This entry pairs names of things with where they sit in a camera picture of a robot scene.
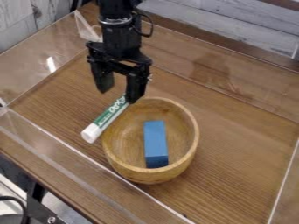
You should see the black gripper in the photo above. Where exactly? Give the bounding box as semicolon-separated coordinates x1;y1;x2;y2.
87;21;154;104

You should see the green Expo marker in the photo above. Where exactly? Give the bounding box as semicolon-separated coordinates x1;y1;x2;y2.
80;95;128;144

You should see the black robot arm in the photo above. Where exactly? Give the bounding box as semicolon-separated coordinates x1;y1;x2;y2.
87;0;154;104

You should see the brown wooden bowl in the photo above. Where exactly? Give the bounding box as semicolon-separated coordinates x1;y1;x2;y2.
100;97;200;185

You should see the blue rectangular block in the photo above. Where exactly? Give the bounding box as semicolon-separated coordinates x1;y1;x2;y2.
144;120;168;168

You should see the black metal stand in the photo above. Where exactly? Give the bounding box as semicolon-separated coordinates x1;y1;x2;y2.
23;180;80;224

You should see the clear acrylic corner bracket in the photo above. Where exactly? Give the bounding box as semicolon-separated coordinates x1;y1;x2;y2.
74;10;103;43

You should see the black cable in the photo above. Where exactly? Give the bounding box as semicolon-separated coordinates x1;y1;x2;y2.
0;194;31;224

